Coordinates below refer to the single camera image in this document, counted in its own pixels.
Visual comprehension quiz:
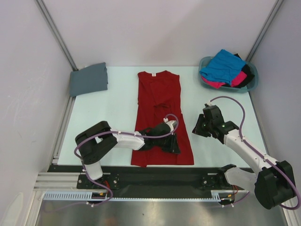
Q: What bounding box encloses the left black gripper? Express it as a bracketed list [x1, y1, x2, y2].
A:
[154, 132, 181, 154]

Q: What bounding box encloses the red t shirt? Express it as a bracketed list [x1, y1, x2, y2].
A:
[131, 71, 194, 167]

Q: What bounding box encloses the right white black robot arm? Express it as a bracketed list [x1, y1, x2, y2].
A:
[192, 105, 300, 210]

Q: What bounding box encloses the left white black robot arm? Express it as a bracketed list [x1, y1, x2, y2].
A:
[74, 118, 181, 188]

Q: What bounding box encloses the pink t shirt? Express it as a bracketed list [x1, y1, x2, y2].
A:
[201, 71, 247, 89]

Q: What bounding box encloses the blue t shirt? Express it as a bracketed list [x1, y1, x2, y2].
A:
[199, 49, 246, 85]

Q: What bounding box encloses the teal plastic basket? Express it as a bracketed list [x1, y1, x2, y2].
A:
[198, 56, 259, 93]

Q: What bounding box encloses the black t shirt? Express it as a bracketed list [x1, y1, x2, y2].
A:
[234, 64, 255, 89]

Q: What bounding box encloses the folded grey t shirt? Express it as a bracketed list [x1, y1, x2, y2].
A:
[69, 62, 108, 97]

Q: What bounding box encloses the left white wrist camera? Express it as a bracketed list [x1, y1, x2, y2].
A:
[163, 118, 178, 131]

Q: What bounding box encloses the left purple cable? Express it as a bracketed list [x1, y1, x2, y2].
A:
[74, 114, 179, 208]

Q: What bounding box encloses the purple cable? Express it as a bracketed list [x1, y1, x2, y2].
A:
[206, 96, 297, 210]
[74, 114, 179, 208]

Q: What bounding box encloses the right white cable duct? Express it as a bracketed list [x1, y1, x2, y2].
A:
[211, 190, 235, 202]

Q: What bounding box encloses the white cable duct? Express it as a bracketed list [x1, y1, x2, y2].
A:
[43, 191, 107, 201]
[211, 190, 235, 202]

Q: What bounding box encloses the left white cable duct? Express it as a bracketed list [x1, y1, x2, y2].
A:
[43, 191, 107, 201]

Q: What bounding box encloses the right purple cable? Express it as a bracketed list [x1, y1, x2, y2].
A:
[206, 96, 297, 210]

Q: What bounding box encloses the right aluminium corner post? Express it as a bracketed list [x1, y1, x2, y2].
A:
[246, 0, 285, 62]

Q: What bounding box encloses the aluminium corner post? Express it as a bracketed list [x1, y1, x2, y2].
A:
[246, 0, 285, 62]
[34, 0, 78, 71]

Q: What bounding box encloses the aluminium front rail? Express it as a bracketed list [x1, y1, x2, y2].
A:
[33, 172, 80, 191]

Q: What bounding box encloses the left aluminium corner post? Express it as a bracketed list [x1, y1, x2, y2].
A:
[34, 0, 78, 71]

